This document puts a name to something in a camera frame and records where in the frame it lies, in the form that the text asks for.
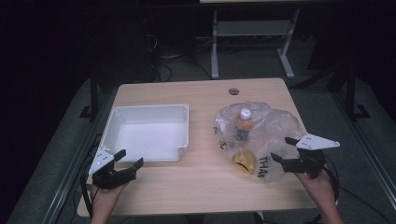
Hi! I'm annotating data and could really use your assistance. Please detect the white metal desk frame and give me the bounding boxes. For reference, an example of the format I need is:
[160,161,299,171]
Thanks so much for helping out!
[199,0,302,80]

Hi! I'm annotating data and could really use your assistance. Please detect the person's left hand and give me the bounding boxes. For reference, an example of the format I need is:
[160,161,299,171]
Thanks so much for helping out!
[90,181,129,217]

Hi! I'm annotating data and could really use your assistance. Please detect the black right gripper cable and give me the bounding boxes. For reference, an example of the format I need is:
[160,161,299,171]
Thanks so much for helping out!
[321,155,387,224]

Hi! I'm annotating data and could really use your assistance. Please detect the person's right hand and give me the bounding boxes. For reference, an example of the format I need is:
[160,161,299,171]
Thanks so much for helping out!
[294,169,339,207]

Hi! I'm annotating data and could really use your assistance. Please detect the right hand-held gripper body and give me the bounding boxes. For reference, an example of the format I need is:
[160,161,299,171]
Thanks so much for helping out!
[281,133,341,180]

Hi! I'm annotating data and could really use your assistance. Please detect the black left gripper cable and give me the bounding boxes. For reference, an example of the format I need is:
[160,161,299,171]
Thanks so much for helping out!
[79,133,105,219]

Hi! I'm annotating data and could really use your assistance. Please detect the cables on floor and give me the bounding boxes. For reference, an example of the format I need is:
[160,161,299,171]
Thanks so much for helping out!
[143,32,213,82]

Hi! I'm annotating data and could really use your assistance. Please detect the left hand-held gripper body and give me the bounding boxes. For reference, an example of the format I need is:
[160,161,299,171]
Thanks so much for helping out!
[88,148,138,190]

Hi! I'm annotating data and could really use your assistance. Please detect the white plastic bin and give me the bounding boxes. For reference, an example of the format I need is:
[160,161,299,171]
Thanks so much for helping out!
[100,104,191,163]

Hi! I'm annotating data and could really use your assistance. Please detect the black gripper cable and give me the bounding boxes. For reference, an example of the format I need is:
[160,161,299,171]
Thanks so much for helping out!
[321,155,387,224]
[79,133,105,219]

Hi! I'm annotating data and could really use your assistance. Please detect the yellow snack packet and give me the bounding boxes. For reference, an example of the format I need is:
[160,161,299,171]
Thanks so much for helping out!
[232,150,257,175]

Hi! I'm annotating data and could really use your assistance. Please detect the metal rail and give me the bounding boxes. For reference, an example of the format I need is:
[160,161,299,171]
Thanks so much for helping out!
[330,91,396,203]
[39,92,117,224]

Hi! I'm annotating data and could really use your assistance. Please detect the clear plastic bag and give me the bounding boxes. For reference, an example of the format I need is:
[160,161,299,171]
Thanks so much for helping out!
[213,101,308,183]

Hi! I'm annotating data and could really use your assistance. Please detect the black metal stand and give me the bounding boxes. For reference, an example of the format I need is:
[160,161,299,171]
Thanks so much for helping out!
[345,63,372,121]
[78,69,101,121]

